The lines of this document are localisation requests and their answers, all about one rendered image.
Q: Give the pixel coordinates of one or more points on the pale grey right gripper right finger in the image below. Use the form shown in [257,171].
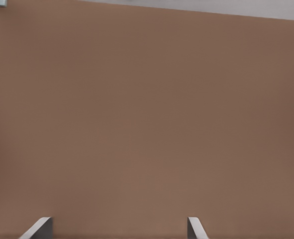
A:
[196,229]

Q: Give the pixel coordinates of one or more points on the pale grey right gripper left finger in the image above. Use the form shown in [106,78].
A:
[41,229]

